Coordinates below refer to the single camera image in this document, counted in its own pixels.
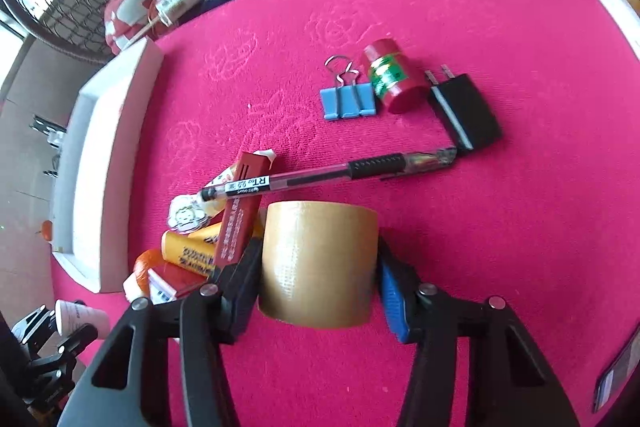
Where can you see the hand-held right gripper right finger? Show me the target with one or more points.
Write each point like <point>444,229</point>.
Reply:
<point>395,302</point>

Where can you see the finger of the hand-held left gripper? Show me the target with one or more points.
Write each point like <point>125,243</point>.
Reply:
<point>35,329</point>
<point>75,342</point>

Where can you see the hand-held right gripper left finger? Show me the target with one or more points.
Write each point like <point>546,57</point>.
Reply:
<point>242,302</point>

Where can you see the yellow tube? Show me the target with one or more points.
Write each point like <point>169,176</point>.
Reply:
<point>259,224</point>
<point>190,252</point>

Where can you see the long dark red box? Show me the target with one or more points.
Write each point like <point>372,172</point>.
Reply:
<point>240,227</point>

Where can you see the white plug charger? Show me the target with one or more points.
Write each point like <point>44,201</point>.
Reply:
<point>134,289</point>

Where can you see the white ointment box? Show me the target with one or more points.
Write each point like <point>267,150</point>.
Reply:
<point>162,292</point>

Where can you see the brown tape roll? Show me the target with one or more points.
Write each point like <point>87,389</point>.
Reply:
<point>320,257</point>

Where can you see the foil ball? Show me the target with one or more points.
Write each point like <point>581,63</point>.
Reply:
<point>187,217</point>

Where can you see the orange mandarin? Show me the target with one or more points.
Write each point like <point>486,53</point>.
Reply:
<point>147,267</point>
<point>46,231</point>

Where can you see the eye drop bottle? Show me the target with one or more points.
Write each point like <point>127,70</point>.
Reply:
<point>227,174</point>

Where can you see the clear black gel pen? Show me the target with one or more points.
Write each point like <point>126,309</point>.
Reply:
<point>300,178</point>

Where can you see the white tray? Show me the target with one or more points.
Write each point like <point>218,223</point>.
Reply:
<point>100,157</point>

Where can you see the black plug charger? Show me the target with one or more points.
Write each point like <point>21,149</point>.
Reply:
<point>465,117</point>

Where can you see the blue binder clip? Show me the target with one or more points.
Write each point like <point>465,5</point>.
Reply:
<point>347,102</point>

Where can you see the small red jar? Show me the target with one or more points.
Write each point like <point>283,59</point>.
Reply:
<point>400,82</point>

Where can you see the pink tablecloth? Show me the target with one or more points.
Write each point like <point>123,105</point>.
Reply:
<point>400,207</point>

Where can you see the dark smartphone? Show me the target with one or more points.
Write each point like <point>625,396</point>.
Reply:
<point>617,377</point>

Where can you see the white clip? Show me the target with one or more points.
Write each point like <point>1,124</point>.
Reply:
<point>620,12</point>

